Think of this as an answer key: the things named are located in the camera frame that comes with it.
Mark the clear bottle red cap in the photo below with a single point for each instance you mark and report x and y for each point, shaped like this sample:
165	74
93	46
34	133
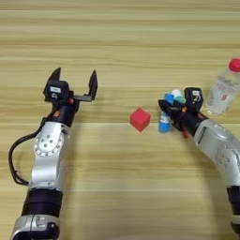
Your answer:
222	93

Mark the red black marker pen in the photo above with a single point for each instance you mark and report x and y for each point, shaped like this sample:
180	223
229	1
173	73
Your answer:
184	134

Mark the red cube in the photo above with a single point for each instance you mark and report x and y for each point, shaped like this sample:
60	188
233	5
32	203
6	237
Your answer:
140	120

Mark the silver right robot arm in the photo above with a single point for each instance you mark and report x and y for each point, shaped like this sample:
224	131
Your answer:
218	143

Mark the green white glue stick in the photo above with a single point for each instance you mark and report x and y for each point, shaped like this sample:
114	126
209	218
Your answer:
178	98

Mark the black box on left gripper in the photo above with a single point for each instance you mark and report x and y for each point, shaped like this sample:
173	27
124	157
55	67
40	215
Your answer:
55	90

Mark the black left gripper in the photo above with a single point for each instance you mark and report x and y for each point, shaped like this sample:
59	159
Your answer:
64	114

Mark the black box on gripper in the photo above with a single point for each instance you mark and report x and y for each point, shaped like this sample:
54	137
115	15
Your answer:
193	97
55	90

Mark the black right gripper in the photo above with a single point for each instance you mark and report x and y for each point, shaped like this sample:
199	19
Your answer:
189	122

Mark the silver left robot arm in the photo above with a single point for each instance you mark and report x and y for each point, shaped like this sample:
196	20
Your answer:
47	162

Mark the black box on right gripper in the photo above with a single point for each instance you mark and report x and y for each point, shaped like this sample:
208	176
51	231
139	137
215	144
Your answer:
193	97

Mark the blue glue stick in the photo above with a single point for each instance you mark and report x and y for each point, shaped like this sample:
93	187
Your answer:
164	123

